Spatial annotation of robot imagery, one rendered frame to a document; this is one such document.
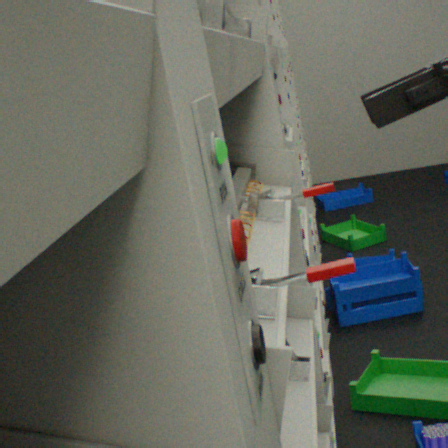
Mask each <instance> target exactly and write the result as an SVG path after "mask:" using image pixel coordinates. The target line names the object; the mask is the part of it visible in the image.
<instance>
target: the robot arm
mask: <svg viewBox="0 0 448 448"><path fill-rule="evenodd" d="M446 97H448V55H447V56H445V57H443V58H442V59H440V60H438V61H434V62H429V63H428V65H427V66H426V67H422V68H420V69H418V70H416V71H415V72H413V73H412V72H411V73H409V74H407V75H405V76H403V77H401V78H398V79H396V80H394V81H392V82H391V83H388V84H384V85H383V86H381V87H379V88H377V89H375V90H374V91H373V90H371V91H369V92H367V93H365V94H364V95H362V96H361V97H360V98H361V100H362V102H363V104H364V107H365V109H366V111H367V114H368V116H369V117H370V119H371V122H372V123H373V124H375V126H376V128H377V129H380V128H382V127H384V126H386V125H390V124H392V123H394V122H395V121H397V120H400V119H402V118H403V117H404V118H405V117H407V116H410V115H411V114H413V113H415V112H417V111H418V110H419V111H421V110H423V109H425V108H426V107H428V106H431V105H433V104H436V103H438V102H440V101H442V100H444V99H446Z"/></svg>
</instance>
